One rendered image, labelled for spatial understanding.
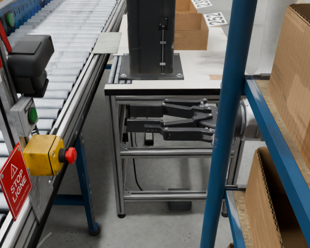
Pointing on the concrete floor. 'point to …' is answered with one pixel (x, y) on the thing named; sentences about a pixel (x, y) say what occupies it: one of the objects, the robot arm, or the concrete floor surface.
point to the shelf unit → (234, 220)
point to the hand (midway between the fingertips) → (143, 117)
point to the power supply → (148, 139)
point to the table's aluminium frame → (158, 152)
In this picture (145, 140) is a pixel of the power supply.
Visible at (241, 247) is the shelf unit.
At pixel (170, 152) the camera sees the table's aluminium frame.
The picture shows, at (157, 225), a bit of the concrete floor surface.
